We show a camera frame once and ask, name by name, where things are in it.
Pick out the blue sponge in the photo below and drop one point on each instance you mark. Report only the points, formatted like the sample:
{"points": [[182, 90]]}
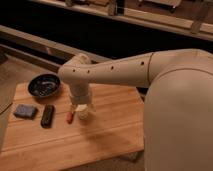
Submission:
{"points": [[25, 111]]}

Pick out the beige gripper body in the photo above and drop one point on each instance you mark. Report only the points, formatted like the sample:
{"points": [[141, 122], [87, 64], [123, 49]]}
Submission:
{"points": [[80, 94]]}

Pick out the red marker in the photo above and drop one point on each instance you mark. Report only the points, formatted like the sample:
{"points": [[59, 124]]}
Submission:
{"points": [[69, 116]]}

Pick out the dark ceramic bowl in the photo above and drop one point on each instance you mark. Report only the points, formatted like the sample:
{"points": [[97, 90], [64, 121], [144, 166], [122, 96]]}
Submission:
{"points": [[44, 85]]}

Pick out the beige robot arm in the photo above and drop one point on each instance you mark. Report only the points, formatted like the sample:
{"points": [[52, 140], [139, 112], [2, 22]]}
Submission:
{"points": [[178, 107]]}

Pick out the white paper cup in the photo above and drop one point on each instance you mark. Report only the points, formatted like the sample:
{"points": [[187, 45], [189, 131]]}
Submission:
{"points": [[82, 111]]}

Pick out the black remote control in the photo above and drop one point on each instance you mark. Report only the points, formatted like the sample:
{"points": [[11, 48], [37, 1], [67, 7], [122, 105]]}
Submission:
{"points": [[47, 116]]}

